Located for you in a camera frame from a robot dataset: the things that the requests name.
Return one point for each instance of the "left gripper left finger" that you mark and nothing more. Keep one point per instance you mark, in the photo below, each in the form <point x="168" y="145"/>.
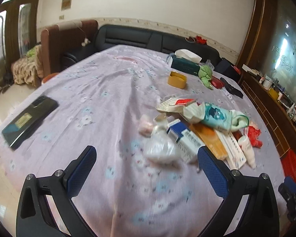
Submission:
<point x="34" y="216"/>

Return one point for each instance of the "yellow plastic box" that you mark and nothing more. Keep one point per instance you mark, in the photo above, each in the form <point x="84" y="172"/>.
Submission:
<point x="177" y="80"/>

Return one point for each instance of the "wooden glass door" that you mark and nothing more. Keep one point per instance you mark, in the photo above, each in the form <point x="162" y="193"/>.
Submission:
<point x="17" y="34"/>

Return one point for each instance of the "green knitted cloth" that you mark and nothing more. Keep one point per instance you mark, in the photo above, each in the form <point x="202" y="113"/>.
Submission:
<point x="205" y="75"/>

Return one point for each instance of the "black smartphone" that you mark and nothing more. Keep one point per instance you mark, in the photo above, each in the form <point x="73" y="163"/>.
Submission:
<point x="25" y="123"/>

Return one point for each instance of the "blue white medicine box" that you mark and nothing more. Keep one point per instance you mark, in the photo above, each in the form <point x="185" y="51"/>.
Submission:
<point x="187" y="141"/>

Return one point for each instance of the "long white paper box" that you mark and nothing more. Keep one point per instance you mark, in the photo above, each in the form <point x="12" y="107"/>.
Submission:
<point x="236" y="158"/>

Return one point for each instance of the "black leather sofa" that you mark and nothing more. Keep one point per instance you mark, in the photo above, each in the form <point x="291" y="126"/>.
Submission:
<point x="111" y="35"/>

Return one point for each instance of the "red crumpled wrapper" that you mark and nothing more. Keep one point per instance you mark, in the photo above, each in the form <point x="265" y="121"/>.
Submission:
<point x="253" y="134"/>

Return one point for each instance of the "clear plastic bag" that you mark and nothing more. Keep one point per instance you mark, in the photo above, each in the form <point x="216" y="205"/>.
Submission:
<point x="160" y="148"/>

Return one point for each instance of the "wooden brick-pattern counter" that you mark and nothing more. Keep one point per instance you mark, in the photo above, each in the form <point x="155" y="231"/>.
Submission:
<point x="281" y="128"/>

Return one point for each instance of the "dark green tissue box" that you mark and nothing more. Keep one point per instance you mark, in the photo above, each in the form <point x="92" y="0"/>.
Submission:
<point x="184" y="65"/>

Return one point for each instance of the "orange cardboard box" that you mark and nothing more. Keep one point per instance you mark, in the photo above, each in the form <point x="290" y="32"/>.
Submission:
<point x="211" y="139"/>

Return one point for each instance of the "red foil packet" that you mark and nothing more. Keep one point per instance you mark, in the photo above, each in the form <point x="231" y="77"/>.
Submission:
<point x="217" y="83"/>

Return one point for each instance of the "pink crumpled tissue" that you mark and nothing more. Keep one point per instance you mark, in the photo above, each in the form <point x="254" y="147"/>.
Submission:
<point x="145" y="126"/>

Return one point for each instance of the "white red snack bag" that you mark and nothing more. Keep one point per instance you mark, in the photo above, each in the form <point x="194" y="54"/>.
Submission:
<point x="189" y="109"/>

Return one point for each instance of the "brown armchair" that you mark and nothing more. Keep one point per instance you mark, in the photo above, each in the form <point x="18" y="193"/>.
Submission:
<point x="58" y="39"/>

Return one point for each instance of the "floral lilac tablecloth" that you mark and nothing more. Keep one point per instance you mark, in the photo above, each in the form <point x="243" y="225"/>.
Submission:
<point x="101" y="100"/>

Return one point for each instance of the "teal wet wipes pack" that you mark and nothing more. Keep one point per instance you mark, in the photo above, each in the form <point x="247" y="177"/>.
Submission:
<point x="222" y="119"/>

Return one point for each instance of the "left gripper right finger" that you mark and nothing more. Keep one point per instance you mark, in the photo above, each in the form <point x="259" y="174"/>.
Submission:
<point x="260" y="216"/>

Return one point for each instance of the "red plastic basket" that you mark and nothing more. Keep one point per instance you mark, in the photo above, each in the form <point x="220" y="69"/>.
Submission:
<point x="288" y="161"/>

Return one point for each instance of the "white tube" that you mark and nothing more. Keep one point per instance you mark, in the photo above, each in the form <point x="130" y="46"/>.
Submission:
<point x="245" y="145"/>

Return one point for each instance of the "red ribbon decoration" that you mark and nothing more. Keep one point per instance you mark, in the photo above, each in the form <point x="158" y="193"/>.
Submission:
<point x="196" y="39"/>

